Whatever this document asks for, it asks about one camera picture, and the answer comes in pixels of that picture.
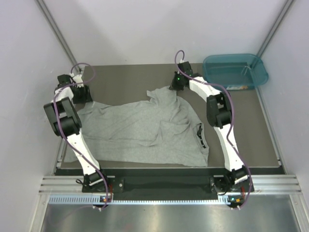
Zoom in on grey adidas t-shirt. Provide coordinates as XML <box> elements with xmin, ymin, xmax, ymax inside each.
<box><xmin>78</xmin><ymin>87</ymin><xmax>209</xmax><ymax>167</ymax></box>

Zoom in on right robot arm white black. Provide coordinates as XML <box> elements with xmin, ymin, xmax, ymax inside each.
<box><xmin>171</xmin><ymin>71</ymin><xmax>253</xmax><ymax>193</ymax></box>

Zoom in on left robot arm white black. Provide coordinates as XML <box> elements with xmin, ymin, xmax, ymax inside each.
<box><xmin>43</xmin><ymin>84</ymin><xmax>110</xmax><ymax>193</ymax></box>

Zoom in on teal plastic bin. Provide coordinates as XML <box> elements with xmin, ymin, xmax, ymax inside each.
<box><xmin>203</xmin><ymin>54</ymin><xmax>269</xmax><ymax>90</ymax></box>

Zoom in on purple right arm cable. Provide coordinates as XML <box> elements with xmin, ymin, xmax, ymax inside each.
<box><xmin>174</xmin><ymin>50</ymin><xmax>253</xmax><ymax>210</ymax></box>

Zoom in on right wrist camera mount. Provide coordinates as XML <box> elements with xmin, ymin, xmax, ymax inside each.
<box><xmin>178</xmin><ymin>61</ymin><xmax>193</xmax><ymax>76</ymax></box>

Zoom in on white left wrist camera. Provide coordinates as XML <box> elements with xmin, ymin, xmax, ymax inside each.
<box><xmin>70</xmin><ymin>72</ymin><xmax>84</xmax><ymax>87</ymax></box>

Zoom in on left aluminium frame post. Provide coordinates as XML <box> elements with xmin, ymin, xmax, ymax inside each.
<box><xmin>35</xmin><ymin>0</ymin><xmax>78</xmax><ymax>65</ymax></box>

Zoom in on aluminium frame post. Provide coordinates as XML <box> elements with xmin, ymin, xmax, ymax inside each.
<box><xmin>256</xmin><ymin>0</ymin><xmax>296</xmax><ymax>57</ymax></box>
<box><xmin>35</xmin><ymin>0</ymin><xmax>78</xmax><ymax>65</ymax></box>

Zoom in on slotted grey cable duct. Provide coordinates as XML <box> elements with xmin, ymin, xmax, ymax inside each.
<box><xmin>48</xmin><ymin>195</ymin><xmax>244</xmax><ymax>205</ymax></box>

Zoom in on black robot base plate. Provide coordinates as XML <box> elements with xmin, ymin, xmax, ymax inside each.
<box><xmin>81</xmin><ymin>169</ymin><xmax>249</xmax><ymax>201</ymax></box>

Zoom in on right aluminium frame post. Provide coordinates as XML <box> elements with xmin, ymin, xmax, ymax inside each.
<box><xmin>256</xmin><ymin>0</ymin><xmax>296</xmax><ymax>57</ymax></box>

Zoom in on aluminium front rail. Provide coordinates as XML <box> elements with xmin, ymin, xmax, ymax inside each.
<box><xmin>39</xmin><ymin>174</ymin><xmax>301</xmax><ymax>195</ymax></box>

